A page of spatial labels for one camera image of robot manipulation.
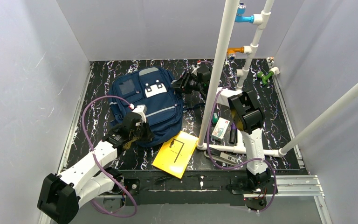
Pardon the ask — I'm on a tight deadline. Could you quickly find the navy blue student backpack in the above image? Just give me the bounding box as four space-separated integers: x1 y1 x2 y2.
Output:
109 67 183 147

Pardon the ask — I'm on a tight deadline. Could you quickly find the yellow notebook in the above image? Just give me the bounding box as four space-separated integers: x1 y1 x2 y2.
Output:
152 131 198 179

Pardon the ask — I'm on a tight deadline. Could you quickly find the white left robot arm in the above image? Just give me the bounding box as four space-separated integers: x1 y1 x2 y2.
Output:
37 105 154 224

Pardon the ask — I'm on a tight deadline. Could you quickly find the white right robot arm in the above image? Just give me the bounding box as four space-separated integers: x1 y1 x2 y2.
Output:
172 66 275 188

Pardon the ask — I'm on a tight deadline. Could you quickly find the orange pipe valve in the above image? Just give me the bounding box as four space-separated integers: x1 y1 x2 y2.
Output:
227 46 245 61

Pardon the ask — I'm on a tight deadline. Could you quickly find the small green eraser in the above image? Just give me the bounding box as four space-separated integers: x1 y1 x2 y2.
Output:
211 112 219 125

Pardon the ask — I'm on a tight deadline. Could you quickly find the white rectangular box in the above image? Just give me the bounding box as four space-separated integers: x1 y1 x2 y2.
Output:
211 118 230 141

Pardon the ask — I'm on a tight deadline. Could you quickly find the black pen on notebook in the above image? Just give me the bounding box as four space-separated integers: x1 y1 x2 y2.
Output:
169 139 185 163

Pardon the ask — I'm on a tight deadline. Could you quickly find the green pipe valve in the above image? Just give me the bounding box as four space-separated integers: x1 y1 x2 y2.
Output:
256 71 275 85

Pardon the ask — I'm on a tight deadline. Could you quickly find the purple marker pen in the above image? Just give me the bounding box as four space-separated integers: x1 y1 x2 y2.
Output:
229 123 237 145

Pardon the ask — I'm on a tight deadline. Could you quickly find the blue pipe valve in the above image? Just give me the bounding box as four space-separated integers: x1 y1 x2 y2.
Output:
235 2 255 24

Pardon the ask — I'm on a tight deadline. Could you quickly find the grey stapler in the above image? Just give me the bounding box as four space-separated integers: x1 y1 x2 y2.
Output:
210 148 237 166

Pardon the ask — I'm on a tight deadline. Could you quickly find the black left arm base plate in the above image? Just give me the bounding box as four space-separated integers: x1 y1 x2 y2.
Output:
112 177 140 195

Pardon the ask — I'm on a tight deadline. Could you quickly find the aluminium rail frame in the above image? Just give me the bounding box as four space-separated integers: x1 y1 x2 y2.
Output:
38 66 334 224

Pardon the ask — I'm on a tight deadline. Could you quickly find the white PVC pipe frame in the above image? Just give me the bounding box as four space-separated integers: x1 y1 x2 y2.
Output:
196 0 358 158

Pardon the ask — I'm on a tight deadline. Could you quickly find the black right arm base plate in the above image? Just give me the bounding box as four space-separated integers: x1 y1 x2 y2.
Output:
225 175 274 195

